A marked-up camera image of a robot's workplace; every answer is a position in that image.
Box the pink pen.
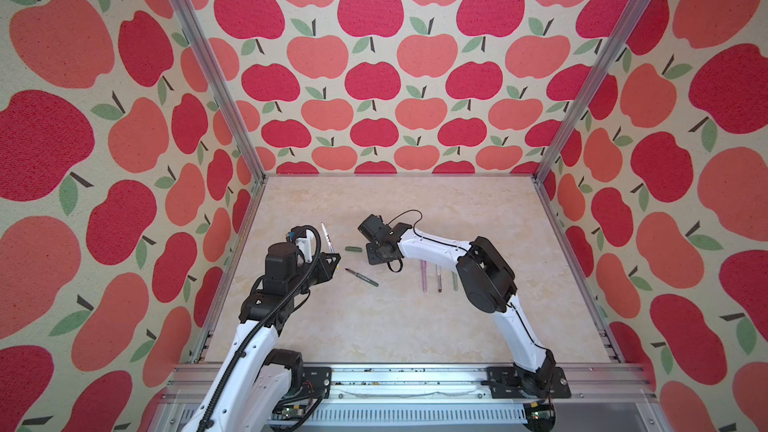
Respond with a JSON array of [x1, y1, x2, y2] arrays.
[[420, 260, 429, 294]]

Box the aluminium right rear corner post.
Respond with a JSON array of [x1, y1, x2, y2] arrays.
[[533, 0, 651, 186]]

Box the black corrugated cable conduit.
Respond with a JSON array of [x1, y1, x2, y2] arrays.
[[196, 224, 323, 432]]

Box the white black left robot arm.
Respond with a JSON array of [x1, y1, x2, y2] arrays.
[[182, 242, 340, 431]]

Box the dark green pen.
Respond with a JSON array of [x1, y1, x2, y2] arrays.
[[344, 268, 379, 287]]

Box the aluminium front rail base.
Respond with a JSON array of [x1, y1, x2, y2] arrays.
[[147, 363, 672, 431]]

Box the aluminium corner post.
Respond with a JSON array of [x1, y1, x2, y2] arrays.
[[533, 0, 651, 186], [169, 0, 266, 186]]

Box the white pen yellow end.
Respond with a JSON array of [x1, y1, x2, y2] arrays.
[[321, 222, 335, 253]]

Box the aluminium left rear corner post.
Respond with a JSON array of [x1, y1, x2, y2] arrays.
[[169, 0, 266, 186]]

